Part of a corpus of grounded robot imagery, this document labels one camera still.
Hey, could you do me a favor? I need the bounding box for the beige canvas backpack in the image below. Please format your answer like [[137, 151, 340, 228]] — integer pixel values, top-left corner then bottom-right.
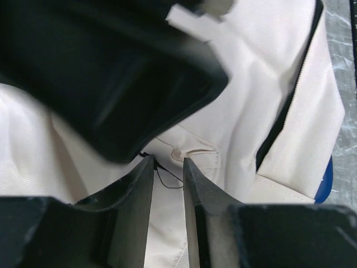
[[1, 1, 344, 267]]

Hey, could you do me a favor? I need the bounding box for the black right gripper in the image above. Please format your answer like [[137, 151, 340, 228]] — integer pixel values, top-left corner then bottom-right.
[[1, 1, 229, 163]]

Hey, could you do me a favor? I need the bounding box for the blue shark pencil case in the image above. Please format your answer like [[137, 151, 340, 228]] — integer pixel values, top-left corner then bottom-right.
[[315, 157, 334, 204]]

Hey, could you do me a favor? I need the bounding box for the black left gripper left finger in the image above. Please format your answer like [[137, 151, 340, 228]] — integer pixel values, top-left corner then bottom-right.
[[1, 156, 155, 267]]

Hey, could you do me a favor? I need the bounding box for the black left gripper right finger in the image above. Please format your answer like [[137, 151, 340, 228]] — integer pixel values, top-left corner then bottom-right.
[[183, 158, 356, 267]]

